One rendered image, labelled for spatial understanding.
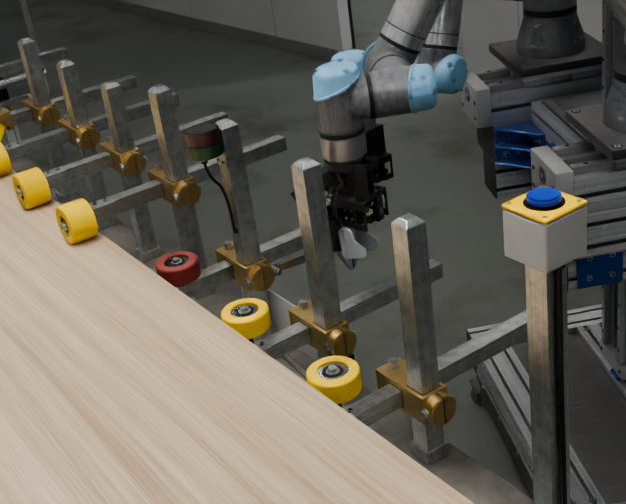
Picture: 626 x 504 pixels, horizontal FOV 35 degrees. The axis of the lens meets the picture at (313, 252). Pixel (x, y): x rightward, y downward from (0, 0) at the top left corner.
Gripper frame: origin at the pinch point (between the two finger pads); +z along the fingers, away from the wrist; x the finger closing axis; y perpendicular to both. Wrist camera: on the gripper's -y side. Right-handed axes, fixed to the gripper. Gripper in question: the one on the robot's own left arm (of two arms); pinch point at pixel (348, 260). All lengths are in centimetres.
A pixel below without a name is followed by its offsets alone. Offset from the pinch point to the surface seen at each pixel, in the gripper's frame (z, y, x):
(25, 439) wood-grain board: 1, -16, -61
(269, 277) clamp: 6.8, -18.2, -0.6
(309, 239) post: -9.6, 0.7, -10.7
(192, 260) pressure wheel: 0.5, -28.1, -9.7
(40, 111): -5, -115, 31
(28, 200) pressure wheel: -2, -78, -5
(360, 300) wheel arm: 8.4, 0.9, 1.0
